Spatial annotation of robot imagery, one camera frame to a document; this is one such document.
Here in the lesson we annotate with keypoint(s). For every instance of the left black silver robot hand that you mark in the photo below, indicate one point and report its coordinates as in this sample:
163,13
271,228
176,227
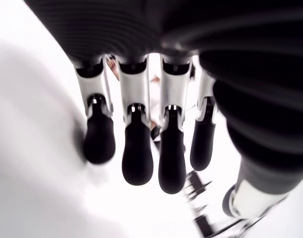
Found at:
215,49

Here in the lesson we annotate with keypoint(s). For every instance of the black chair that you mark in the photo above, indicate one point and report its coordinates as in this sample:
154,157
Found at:
198,178

